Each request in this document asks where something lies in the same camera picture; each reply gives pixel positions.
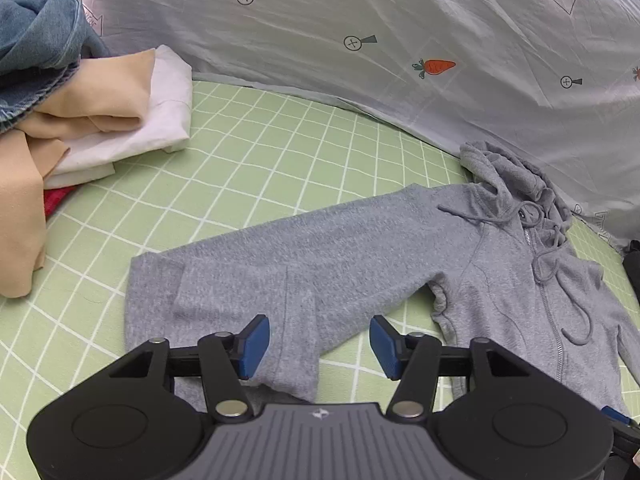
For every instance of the grey zip hoodie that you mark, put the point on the grey zip hoodie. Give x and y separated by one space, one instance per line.
380 250

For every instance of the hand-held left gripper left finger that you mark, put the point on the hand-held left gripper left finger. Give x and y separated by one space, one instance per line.
252 347

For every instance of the white garment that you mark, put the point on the white garment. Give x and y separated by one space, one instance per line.
170 110

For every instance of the carrot printed pale sheet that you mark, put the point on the carrot printed pale sheet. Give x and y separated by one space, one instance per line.
375 35

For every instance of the green grid mat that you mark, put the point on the green grid mat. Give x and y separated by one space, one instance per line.
280 150

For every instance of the black folded garment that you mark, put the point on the black folded garment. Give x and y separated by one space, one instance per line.
633 270

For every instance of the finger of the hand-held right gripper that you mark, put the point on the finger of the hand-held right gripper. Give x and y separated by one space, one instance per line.
614 413

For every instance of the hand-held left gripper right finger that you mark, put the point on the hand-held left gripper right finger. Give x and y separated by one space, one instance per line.
385 347

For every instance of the beige garment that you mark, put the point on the beige garment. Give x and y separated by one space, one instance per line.
100 100

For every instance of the blue denim jeans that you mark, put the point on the blue denim jeans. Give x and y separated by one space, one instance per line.
40 45

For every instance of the red garment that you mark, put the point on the red garment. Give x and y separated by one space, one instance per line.
55 200

